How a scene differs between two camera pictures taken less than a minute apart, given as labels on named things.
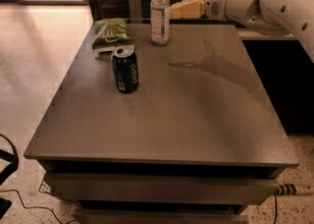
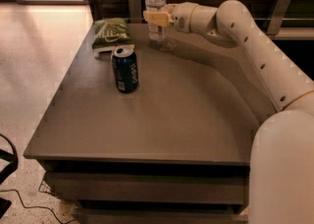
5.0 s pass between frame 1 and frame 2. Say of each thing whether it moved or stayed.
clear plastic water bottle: moved
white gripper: moved
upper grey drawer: stayed
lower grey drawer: stayed
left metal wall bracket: stayed
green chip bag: stayed
